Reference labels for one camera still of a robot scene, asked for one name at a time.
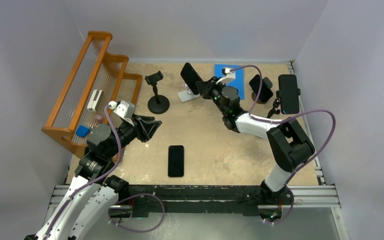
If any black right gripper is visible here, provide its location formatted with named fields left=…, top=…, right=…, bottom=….
left=195, top=76, right=228, bottom=116

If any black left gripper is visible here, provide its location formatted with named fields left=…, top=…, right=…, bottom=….
left=106, top=112, right=161, bottom=158

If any black round-base phone stand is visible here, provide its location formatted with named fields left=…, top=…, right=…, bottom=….
left=144, top=70, right=170, bottom=115

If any black smartphone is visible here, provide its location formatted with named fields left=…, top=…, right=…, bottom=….
left=168, top=145, right=185, bottom=178

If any black tall phone stand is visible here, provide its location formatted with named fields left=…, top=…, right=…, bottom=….
left=267, top=88, right=301, bottom=119

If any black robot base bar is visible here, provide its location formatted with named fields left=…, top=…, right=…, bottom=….
left=114, top=184, right=294, bottom=219

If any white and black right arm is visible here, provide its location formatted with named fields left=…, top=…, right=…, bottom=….
left=195, top=80, right=316, bottom=204

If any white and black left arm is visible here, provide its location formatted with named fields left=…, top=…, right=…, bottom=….
left=25, top=114, right=162, bottom=240

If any white folding phone stand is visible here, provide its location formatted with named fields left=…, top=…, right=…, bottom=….
left=177, top=83, right=200, bottom=103

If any black phone on small stand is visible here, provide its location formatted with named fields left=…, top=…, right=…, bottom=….
left=248, top=74, right=274, bottom=104

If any blue rectangular mat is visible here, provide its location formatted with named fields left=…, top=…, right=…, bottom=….
left=214, top=64, right=245, bottom=100

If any white device on rack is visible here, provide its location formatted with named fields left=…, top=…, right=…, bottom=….
left=86, top=89, right=104, bottom=112

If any blue object on rack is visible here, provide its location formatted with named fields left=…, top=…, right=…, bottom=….
left=75, top=125, right=91, bottom=138

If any orange wooden rack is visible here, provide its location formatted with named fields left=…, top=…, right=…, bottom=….
left=42, top=31, right=143, bottom=158

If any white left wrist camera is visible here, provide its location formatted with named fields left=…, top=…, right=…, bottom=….
left=108, top=100, right=136, bottom=126

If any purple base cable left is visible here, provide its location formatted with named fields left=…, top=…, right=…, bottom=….
left=107, top=193, right=165, bottom=233

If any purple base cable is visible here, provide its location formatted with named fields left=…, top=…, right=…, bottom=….
left=107, top=193, right=165, bottom=233
left=261, top=188, right=296, bottom=226

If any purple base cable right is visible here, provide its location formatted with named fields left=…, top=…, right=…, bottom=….
left=261, top=188, right=296, bottom=226

